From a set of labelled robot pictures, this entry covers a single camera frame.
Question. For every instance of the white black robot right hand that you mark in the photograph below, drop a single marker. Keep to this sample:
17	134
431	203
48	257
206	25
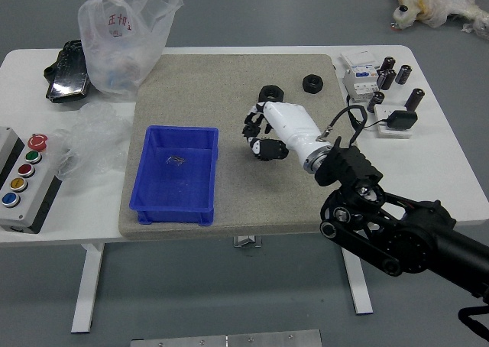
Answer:
290	121

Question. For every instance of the big black hex nut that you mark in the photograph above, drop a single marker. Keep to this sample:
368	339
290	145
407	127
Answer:
272	91

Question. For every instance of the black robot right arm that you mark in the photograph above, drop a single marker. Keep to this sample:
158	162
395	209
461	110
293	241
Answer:
412	240

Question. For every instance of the small black hex nut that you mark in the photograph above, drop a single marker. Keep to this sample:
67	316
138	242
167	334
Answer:
313	83

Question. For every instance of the grey push-button control box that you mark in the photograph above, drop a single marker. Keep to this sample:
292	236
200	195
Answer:
23	179

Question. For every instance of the grey-brown table mat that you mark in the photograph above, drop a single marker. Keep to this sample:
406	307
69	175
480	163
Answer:
229	79

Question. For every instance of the white circuit breaker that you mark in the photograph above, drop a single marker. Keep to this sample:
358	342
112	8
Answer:
359	79

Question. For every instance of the black cylindrical capacitor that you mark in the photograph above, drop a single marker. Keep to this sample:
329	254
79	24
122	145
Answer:
403	74
414	99
376	101
387	63
386	80

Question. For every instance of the black power adapter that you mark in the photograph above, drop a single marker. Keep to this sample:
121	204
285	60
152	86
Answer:
403	119

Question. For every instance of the small clear metal clip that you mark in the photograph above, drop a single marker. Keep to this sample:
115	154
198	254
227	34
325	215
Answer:
177	160

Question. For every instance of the blue plastic bin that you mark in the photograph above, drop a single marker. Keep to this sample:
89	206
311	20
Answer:
175	186

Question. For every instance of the white table leg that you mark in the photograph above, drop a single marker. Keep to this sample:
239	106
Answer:
89	286
361	286

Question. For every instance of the white plastic bag red print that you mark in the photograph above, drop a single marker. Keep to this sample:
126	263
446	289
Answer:
118	56

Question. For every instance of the plush toy in plastic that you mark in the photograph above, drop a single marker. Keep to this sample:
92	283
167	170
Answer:
435	3

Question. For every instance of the clear crumpled plastic wrap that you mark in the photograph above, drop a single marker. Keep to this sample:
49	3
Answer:
95	137

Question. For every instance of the grey metal plate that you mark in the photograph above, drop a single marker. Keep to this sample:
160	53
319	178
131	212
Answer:
229	339

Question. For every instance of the black glossy plastic package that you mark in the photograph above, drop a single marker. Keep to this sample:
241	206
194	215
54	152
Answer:
67	75

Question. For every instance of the white wall socket plate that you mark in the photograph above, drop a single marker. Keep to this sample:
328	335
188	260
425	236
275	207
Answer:
382	131

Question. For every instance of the metal bracket under table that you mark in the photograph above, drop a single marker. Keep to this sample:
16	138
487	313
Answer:
247	241

